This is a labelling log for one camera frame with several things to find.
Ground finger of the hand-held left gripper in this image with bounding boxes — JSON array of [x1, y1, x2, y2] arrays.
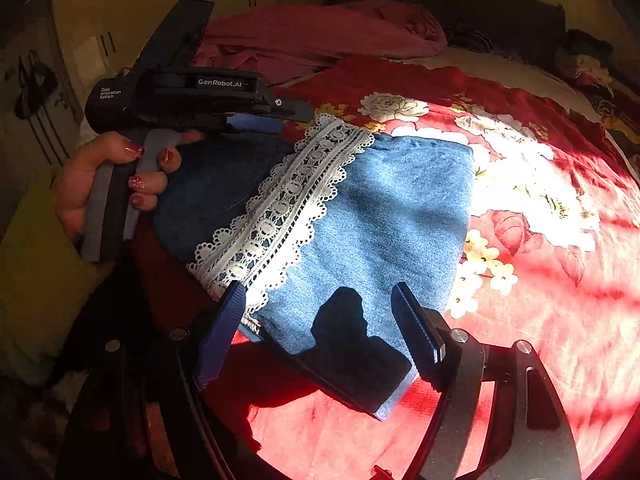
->
[[224, 94, 316, 136], [135, 0, 216, 71]]

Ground beige bed sheet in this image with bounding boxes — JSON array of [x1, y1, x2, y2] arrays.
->
[[400, 47, 601, 121]]

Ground red floral blanket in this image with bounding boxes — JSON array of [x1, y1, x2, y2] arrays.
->
[[127, 55, 640, 480]]

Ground pile of folded clothes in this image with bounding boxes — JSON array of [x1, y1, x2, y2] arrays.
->
[[555, 27, 640, 146]]

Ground person's left hand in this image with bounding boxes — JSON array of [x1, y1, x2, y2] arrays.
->
[[51, 129, 207, 243]]

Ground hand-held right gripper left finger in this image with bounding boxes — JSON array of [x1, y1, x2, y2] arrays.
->
[[55, 281, 281, 480]]

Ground dark hanging bag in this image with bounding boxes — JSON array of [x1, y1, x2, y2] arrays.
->
[[14, 50, 60, 121]]

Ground blue denim pants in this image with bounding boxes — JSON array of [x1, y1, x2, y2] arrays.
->
[[152, 114, 476, 422]]

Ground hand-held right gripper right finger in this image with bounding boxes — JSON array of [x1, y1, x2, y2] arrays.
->
[[391, 281, 583, 480]]

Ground dark striped cloth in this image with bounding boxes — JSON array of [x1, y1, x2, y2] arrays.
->
[[445, 25, 506, 53]]

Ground grey headboard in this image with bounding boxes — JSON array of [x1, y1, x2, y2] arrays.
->
[[320, 0, 568, 56]]

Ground cream wardrobe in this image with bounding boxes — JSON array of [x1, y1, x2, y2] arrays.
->
[[0, 0, 281, 171]]

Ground pink blanket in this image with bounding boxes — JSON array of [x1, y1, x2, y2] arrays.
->
[[192, 0, 448, 86]]

